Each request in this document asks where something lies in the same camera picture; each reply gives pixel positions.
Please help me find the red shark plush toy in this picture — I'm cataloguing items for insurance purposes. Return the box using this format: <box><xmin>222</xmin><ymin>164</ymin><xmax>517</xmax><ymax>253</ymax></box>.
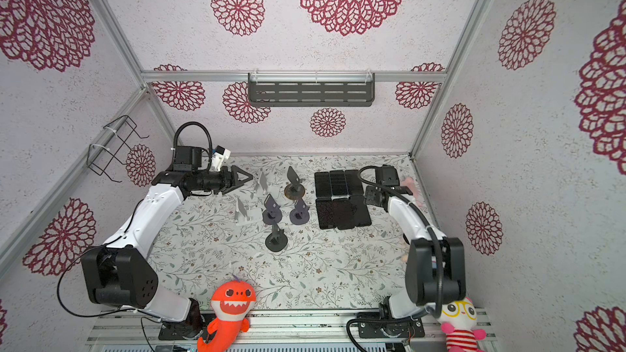
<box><xmin>197</xmin><ymin>280</ymin><xmax>257</xmax><ymax>352</ymax></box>

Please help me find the grey stand front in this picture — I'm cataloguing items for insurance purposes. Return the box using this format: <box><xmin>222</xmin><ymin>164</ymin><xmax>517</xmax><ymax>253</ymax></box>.
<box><xmin>265</xmin><ymin>224</ymin><xmax>289</xmax><ymax>253</ymax></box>

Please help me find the black wire wall rack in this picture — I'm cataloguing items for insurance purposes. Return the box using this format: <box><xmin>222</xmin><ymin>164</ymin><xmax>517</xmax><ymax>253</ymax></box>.
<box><xmin>85</xmin><ymin>115</ymin><xmax>149</xmax><ymax>183</ymax></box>

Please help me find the pink pig plush toy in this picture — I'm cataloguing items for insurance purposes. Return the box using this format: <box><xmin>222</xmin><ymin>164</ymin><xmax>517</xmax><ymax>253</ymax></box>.
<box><xmin>401</xmin><ymin>177</ymin><xmax>419</xmax><ymax>202</ymax></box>

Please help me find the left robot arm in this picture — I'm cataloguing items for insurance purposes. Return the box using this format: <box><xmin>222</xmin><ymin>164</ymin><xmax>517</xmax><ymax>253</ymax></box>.
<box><xmin>80</xmin><ymin>146</ymin><xmax>254</xmax><ymax>329</ymax></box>

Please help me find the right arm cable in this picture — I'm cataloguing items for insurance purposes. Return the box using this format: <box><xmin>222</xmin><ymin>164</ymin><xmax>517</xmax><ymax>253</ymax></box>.
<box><xmin>346</xmin><ymin>165</ymin><xmax>446</xmax><ymax>352</ymax></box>

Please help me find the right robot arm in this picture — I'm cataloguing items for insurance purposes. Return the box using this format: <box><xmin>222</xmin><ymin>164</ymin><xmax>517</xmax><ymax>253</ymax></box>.
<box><xmin>358</xmin><ymin>165</ymin><xmax>466</xmax><ymax>320</ymax></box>

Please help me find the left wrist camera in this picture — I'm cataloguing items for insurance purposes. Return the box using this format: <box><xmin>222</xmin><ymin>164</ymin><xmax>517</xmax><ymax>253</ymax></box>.
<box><xmin>210</xmin><ymin>146</ymin><xmax>231</xmax><ymax>171</ymax></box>

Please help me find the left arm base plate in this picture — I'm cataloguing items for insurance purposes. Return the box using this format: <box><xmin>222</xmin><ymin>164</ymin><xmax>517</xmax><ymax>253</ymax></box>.
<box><xmin>158</xmin><ymin>321</ymin><xmax>203</xmax><ymax>341</ymax></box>

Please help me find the black phone stand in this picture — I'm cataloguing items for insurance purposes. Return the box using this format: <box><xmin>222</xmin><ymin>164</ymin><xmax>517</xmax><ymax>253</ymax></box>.
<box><xmin>337</xmin><ymin>196</ymin><xmax>372</xmax><ymax>230</ymax></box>
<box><xmin>316</xmin><ymin>198</ymin><xmax>355</xmax><ymax>230</ymax></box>

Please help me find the white glasses plush toy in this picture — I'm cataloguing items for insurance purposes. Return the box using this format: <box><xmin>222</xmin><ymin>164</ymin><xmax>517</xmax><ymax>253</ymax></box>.
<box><xmin>437</xmin><ymin>298</ymin><xmax>487</xmax><ymax>352</ymax></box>

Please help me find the wooden base phone stand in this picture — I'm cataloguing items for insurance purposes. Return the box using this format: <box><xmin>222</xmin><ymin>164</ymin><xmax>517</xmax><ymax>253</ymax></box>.
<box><xmin>284</xmin><ymin>166</ymin><xmax>306</xmax><ymax>201</ymax></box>

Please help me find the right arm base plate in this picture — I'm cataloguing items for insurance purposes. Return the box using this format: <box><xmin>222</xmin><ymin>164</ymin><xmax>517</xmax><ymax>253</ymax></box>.
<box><xmin>357</xmin><ymin>313</ymin><xmax>425</xmax><ymax>339</ymax></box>

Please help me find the grey wall shelf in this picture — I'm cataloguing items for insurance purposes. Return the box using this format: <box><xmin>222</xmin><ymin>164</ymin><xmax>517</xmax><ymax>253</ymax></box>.
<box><xmin>247</xmin><ymin>73</ymin><xmax>376</xmax><ymax>108</ymax></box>

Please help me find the blue phone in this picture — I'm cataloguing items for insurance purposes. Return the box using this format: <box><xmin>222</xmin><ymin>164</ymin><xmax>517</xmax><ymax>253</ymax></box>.
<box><xmin>314</xmin><ymin>172</ymin><xmax>333</xmax><ymax>199</ymax></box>
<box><xmin>345</xmin><ymin>169</ymin><xmax>365</xmax><ymax>196</ymax></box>

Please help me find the black phone front stand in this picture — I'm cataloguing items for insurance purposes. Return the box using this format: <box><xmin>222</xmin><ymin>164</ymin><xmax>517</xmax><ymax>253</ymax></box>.
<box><xmin>337</xmin><ymin>196</ymin><xmax>372</xmax><ymax>230</ymax></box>

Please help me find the white phone stand rear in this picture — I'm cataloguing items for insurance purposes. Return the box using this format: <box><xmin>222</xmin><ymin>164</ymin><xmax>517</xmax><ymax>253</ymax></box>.
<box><xmin>259</xmin><ymin>171</ymin><xmax>268</xmax><ymax>192</ymax></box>

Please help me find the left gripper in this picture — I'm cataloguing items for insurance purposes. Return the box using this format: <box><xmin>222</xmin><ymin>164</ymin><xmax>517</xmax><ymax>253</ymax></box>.
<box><xmin>193</xmin><ymin>164</ymin><xmax>253</xmax><ymax>196</ymax></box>

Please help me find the teal green phone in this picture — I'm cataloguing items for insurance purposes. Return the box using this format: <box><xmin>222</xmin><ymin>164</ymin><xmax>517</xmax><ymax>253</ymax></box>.
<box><xmin>329</xmin><ymin>170</ymin><xmax>349</xmax><ymax>197</ymax></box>

